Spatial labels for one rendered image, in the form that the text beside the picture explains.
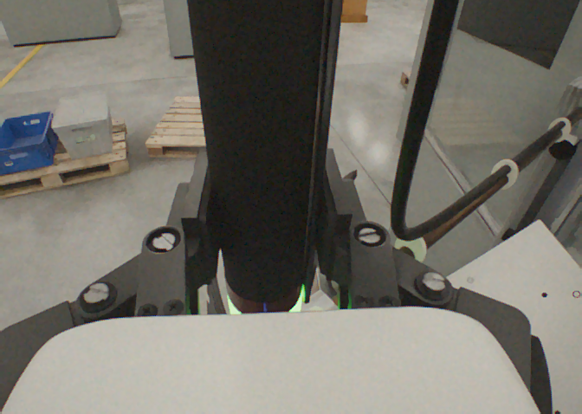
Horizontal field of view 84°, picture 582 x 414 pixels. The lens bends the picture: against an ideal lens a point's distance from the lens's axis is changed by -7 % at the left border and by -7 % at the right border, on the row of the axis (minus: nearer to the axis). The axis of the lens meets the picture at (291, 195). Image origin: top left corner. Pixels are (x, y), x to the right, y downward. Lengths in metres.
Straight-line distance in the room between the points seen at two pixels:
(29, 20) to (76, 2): 0.88
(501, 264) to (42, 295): 2.32
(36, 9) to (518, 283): 7.48
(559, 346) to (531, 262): 0.13
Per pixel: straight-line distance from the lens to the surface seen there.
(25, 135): 3.88
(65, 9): 7.44
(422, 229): 0.27
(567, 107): 0.67
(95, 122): 3.08
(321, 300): 0.23
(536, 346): 0.42
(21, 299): 2.54
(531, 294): 0.62
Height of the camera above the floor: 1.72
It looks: 39 degrees down
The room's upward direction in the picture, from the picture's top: 2 degrees clockwise
